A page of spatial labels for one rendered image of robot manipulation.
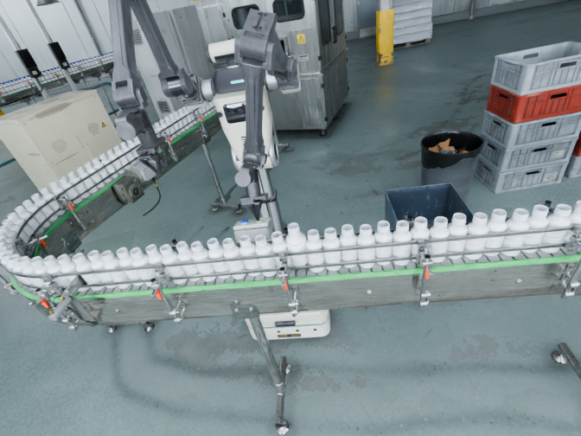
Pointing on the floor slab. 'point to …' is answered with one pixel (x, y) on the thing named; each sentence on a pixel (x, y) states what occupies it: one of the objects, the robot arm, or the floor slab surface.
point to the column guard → (385, 36)
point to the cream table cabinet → (59, 136)
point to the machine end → (312, 23)
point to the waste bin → (433, 172)
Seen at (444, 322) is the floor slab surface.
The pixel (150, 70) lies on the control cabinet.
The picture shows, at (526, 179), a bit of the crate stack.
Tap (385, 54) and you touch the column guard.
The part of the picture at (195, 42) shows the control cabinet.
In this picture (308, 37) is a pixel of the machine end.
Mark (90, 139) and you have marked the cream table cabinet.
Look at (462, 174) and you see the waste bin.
